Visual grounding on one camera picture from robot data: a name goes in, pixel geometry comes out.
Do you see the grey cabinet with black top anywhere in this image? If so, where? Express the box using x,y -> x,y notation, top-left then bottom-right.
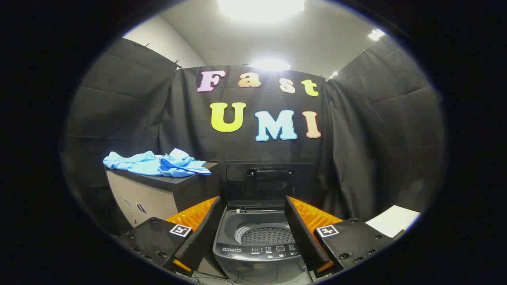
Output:
105,161 -> 223,238

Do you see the black backdrop cloth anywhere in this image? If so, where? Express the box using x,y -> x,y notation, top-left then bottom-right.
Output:
63,36 -> 446,238

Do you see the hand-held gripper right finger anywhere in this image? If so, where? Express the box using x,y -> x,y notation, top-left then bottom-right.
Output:
284,195 -> 407,279

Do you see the large ceiling light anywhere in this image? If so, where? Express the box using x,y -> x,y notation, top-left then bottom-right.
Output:
217,0 -> 306,22

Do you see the light blue polo shirt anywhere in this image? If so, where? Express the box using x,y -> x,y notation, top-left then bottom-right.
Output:
103,148 -> 212,178

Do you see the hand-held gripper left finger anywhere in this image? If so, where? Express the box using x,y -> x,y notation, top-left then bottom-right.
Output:
119,196 -> 227,277

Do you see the ceiling light panel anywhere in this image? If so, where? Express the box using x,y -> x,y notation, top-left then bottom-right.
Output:
250,59 -> 292,72

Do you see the grey washing machine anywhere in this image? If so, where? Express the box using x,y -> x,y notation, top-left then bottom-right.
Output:
212,205 -> 314,285

